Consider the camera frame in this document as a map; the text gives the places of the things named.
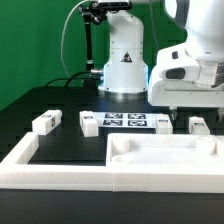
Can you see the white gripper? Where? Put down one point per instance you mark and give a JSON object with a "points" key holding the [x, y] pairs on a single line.
{"points": [[179, 80]]}

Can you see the white desk tabletop panel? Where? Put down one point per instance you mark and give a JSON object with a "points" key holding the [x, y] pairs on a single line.
{"points": [[174, 150]]}

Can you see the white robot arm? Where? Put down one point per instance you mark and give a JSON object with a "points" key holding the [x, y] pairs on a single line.
{"points": [[125, 74]]}

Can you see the AprilTag marker sheet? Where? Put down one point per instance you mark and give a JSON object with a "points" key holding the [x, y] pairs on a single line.
{"points": [[128, 120]]}

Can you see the white U-shaped obstacle fence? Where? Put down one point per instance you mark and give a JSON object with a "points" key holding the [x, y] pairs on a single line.
{"points": [[17, 173]]}

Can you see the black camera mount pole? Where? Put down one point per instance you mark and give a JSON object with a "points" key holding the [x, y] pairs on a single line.
{"points": [[92, 14]]}

